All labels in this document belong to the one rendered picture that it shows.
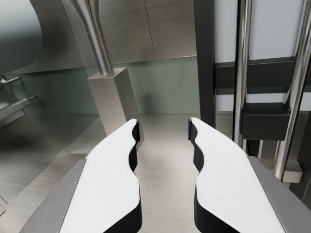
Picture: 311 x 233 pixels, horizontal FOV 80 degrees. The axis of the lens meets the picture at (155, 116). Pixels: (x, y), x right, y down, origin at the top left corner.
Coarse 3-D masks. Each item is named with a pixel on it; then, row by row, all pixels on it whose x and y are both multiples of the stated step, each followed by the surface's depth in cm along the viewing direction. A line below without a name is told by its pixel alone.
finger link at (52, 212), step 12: (72, 168) 9; (72, 180) 8; (60, 192) 7; (72, 192) 7; (48, 204) 7; (60, 204) 7; (36, 216) 7; (48, 216) 7; (60, 216) 7; (24, 228) 6; (36, 228) 6; (48, 228) 6; (60, 228) 6
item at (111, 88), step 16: (80, 0) 43; (96, 0) 45; (80, 16) 47; (96, 16) 47; (96, 32) 48; (96, 48) 50; (96, 80) 52; (112, 80) 50; (128, 80) 58; (96, 96) 55; (112, 96) 53; (128, 96) 58; (112, 112) 56; (128, 112) 58; (112, 128) 60
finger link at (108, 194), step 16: (128, 128) 11; (112, 144) 10; (128, 144) 10; (96, 160) 9; (112, 160) 9; (128, 160) 9; (96, 176) 8; (112, 176) 8; (128, 176) 8; (80, 192) 7; (96, 192) 7; (112, 192) 7; (128, 192) 7; (80, 208) 7; (96, 208) 7; (112, 208) 7; (128, 208) 7; (64, 224) 6; (80, 224) 6; (96, 224) 6; (112, 224) 6; (128, 224) 7
